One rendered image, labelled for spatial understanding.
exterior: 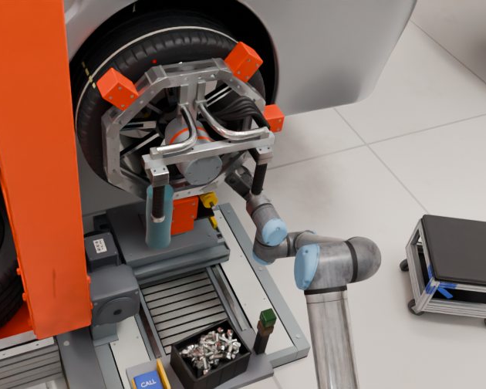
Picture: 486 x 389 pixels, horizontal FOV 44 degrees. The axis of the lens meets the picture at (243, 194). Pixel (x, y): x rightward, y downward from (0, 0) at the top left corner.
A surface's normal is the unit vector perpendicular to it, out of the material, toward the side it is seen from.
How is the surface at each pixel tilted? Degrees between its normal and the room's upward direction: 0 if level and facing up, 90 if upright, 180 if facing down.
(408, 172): 0
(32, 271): 90
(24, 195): 90
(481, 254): 0
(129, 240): 0
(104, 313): 90
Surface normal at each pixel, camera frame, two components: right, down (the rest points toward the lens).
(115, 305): 0.40, 0.69
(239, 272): 0.13, -0.70
